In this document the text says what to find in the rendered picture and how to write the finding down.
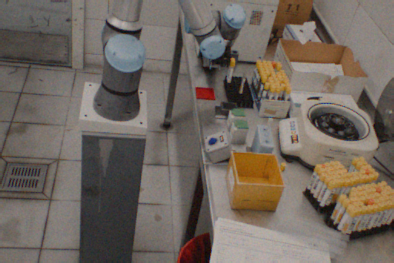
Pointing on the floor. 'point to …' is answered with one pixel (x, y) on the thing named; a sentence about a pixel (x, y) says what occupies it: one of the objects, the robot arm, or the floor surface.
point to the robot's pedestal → (109, 195)
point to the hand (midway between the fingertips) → (213, 61)
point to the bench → (365, 252)
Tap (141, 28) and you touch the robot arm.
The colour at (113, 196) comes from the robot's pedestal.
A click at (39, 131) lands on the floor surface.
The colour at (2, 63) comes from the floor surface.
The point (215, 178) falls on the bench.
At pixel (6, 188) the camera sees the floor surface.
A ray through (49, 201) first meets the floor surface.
